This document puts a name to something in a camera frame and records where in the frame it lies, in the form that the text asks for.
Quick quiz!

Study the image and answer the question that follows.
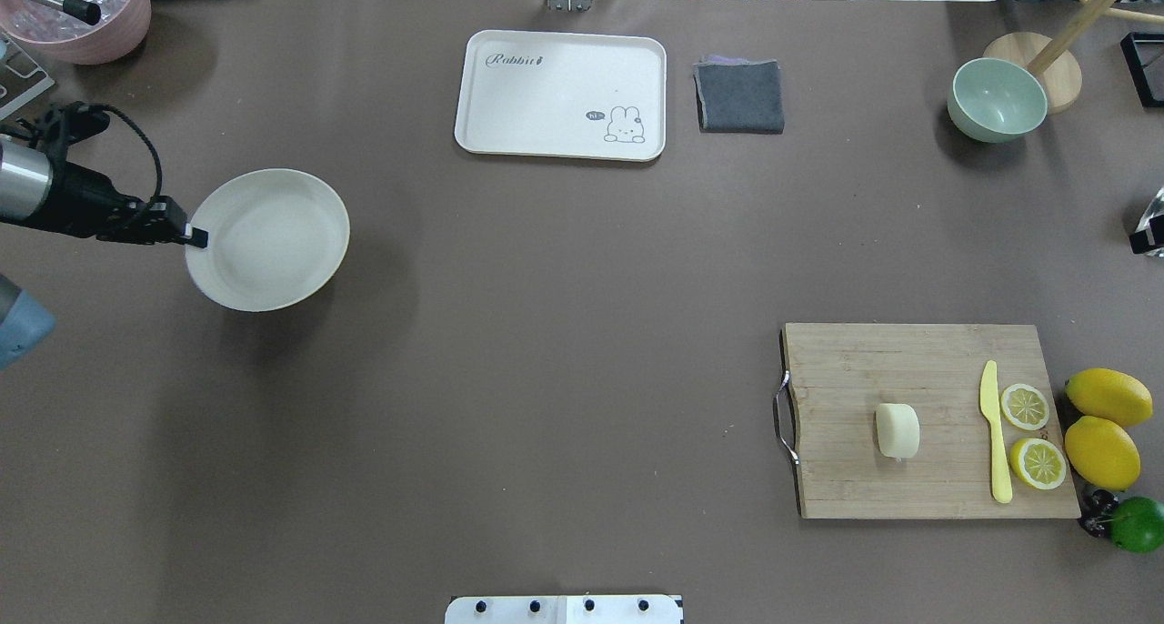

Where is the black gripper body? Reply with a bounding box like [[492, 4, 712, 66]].
[[95, 197, 190, 246]]

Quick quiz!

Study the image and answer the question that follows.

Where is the cream round plate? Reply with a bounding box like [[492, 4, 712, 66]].
[[186, 168, 350, 312]]

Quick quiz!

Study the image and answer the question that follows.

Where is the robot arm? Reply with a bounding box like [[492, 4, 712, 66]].
[[3, 102, 219, 305]]

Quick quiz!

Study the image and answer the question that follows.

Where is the cream rabbit tray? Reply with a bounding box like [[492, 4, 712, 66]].
[[454, 30, 667, 161]]

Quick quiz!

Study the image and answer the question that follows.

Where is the pink bowl with ice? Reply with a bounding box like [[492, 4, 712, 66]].
[[1, 0, 151, 65]]

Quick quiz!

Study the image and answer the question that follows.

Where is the grey folded cloth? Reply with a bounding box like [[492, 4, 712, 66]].
[[693, 55, 786, 135]]

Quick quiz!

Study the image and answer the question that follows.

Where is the wooden cutting board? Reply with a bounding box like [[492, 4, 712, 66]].
[[781, 322, 1080, 519]]

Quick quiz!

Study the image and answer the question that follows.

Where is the light green bowl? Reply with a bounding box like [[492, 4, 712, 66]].
[[945, 57, 1050, 144]]

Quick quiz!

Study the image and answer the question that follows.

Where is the yellow plastic knife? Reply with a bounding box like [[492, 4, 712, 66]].
[[978, 359, 1013, 504]]

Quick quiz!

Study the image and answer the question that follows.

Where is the lemon half slice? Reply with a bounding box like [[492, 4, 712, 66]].
[[1008, 438, 1069, 491], [1000, 383, 1053, 432]]

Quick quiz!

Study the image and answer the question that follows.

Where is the wooden stand with round base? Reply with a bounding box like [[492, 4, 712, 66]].
[[984, 0, 1161, 115]]

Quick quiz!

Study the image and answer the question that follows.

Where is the yellow whole lemon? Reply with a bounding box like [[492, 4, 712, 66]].
[[1065, 367, 1154, 427], [1064, 416, 1140, 491]]

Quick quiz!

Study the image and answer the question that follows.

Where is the dark grape bunch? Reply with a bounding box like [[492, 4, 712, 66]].
[[1078, 488, 1121, 538]]

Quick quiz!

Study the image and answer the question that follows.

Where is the shiny metal scoop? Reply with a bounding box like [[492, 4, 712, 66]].
[[1128, 187, 1164, 258]]

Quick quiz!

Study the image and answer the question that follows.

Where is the green lime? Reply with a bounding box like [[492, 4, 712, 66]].
[[1110, 497, 1163, 554]]

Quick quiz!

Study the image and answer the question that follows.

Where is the metal frame rack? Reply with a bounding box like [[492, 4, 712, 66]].
[[1, 33, 55, 121]]

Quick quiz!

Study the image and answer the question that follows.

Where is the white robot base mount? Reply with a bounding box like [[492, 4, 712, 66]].
[[443, 593, 686, 623]]

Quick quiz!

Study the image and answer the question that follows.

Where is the black box frame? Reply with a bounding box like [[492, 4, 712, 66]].
[[1119, 31, 1163, 107]]

